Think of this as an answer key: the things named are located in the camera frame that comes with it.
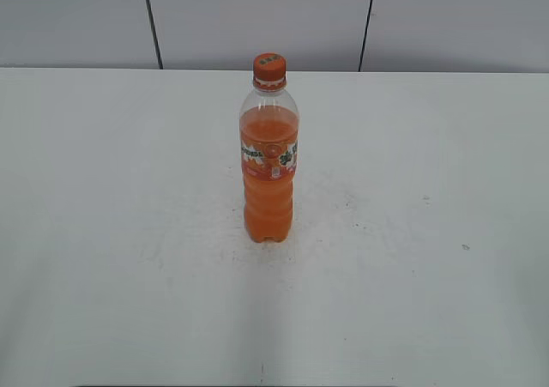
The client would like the orange bottle cap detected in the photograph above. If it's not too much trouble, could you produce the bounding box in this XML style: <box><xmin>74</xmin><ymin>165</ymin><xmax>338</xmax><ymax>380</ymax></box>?
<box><xmin>253</xmin><ymin>52</ymin><xmax>287</xmax><ymax>82</ymax></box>

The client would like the orange soda plastic bottle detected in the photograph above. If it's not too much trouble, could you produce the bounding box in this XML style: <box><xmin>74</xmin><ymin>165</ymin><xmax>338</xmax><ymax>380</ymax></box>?
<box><xmin>239</xmin><ymin>80</ymin><xmax>299</xmax><ymax>243</ymax></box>

